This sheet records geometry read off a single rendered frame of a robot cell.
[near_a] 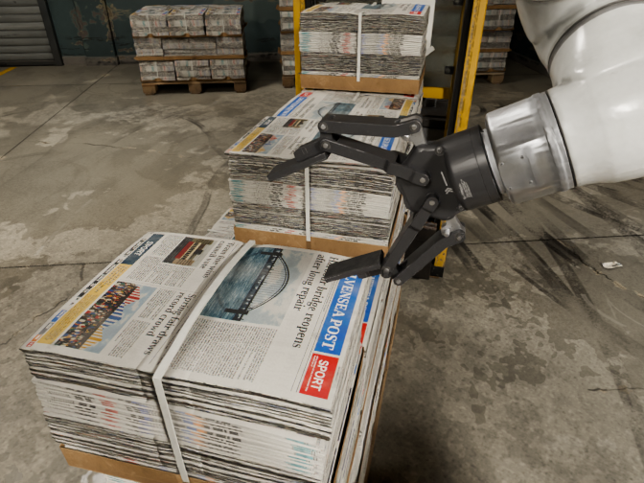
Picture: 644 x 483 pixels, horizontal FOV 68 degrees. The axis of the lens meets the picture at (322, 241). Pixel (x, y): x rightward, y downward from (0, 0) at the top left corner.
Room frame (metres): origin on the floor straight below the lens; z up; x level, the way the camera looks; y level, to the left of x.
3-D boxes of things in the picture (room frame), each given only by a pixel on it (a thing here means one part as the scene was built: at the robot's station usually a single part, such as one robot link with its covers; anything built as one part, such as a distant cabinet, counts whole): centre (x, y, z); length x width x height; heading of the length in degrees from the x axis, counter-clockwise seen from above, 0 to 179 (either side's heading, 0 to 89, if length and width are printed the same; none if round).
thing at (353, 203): (1.10, 0.00, 0.95); 0.38 x 0.29 x 0.23; 76
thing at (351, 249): (1.09, 0.00, 0.86); 0.38 x 0.29 x 0.04; 76
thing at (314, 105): (1.38, -0.07, 0.95); 0.38 x 0.29 x 0.23; 75
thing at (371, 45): (1.67, -0.15, 0.65); 0.39 x 0.30 x 1.29; 76
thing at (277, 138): (1.10, 0.01, 1.06); 0.37 x 0.29 x 0.01; 76
